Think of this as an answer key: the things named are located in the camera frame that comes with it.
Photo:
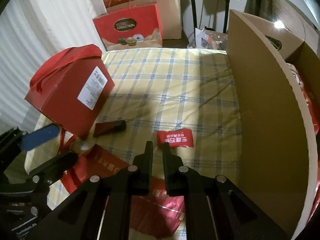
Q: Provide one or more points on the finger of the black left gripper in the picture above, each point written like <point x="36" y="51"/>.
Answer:
<point x="36" y="138"/>
<point x="53" y="169"/>

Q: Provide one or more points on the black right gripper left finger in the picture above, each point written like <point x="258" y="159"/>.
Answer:
<point x="100" y="208"/>

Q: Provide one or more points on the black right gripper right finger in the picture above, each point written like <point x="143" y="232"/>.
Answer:
<point x="215" y="208"/>

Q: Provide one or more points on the dark red rectangular small box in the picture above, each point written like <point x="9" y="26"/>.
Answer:
<point x="109" y="127"/>

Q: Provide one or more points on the small red snack packet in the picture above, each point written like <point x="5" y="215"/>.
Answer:
<point x="179" y="138"/>

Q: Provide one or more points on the red gift box with ribbon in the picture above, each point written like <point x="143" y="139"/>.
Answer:
<point x="71" y="88"/>

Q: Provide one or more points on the large open cardboard box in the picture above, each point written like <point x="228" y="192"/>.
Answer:
<point x="279" y="160"/>

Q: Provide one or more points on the yellow plaid bed sheet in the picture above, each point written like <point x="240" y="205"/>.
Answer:
<point x="156" y="89"/>

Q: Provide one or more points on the white curtain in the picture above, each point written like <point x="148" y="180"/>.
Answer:
<point x="31" y="32"/>

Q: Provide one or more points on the red Ferrero Collection paper bag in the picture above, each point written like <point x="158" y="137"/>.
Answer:
<point x="134" y="26"/>

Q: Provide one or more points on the clear plastic bag of items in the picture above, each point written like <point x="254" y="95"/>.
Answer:
<point x="206" y="38"/>

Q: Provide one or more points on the brown cardboard box on floor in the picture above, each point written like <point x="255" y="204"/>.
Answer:
<point x="169" y="12"/>

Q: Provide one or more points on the dark headboard panel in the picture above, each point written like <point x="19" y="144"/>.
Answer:
<point x="292" y="17"/>

